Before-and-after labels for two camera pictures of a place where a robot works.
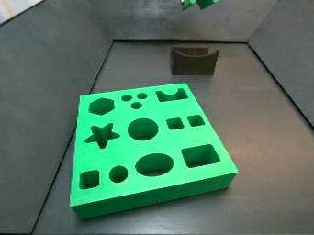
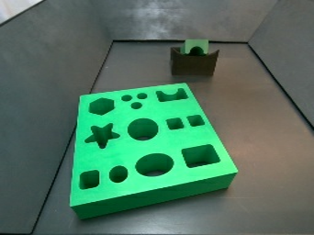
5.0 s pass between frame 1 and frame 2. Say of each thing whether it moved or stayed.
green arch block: moved
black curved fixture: stayed
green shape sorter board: stayed
